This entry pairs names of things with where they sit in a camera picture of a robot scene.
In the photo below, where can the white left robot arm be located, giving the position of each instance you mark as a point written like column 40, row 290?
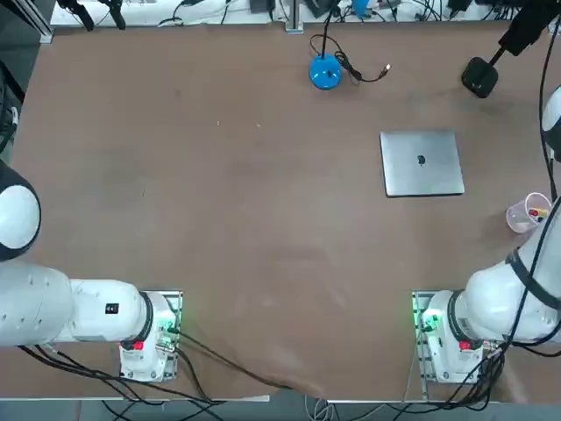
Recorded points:
column 44, row 307

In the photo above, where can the blue desk lamp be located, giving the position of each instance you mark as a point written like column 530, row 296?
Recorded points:
column 325, row 76

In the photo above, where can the aluminium post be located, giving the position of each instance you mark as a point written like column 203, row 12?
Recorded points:
column 294, row 17

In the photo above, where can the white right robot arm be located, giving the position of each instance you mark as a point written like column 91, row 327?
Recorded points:
column 495, row 307

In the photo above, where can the grey laptop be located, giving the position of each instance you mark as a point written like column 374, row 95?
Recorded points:
column 421, row 175

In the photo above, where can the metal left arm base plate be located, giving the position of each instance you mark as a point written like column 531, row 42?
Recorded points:
column 175, row 302

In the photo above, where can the black desktop phone stand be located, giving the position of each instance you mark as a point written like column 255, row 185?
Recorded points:
column 480, row 79

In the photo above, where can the pink mesh pen cup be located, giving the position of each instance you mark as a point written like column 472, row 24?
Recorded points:
column 517, row 219

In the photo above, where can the aluminium frame rail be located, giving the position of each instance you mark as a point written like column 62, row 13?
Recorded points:
column 41, row 33

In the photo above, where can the black power adapter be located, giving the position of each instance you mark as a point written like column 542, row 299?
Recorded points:
column 262, row 5

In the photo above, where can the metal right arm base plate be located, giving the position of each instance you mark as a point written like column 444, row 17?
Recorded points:
column 418, row 359

